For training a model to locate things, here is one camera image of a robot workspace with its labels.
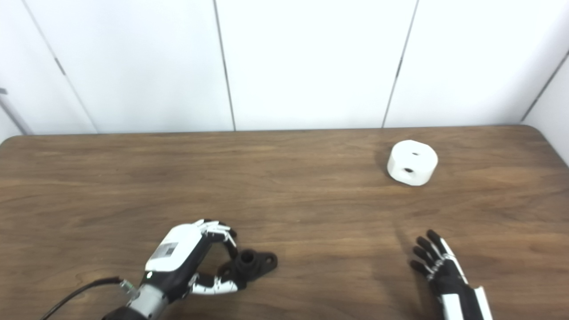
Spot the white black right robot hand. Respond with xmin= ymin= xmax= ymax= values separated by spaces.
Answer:
xmin=409 ymin=229 xmax=494 ymax=320

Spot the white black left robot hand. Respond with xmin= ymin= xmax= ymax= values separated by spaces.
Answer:
xmin=141 ymin=219 xmax=240 ymax=303

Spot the black flanged holder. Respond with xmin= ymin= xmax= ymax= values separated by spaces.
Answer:
xmin=216 ymin=249 xmax=278 ymax=289

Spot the round white piece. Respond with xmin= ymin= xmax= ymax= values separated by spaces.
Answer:
xmin=387 ymin=140 xmax=439 ymax=186

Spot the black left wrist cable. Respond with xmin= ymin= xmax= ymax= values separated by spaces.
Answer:
xmin=40 ymin=276 xmax=134 ymax=320

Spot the grey wall trim strip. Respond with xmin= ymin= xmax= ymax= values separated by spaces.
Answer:
xmin=0 ymin=88 xmax=34 ymax=135

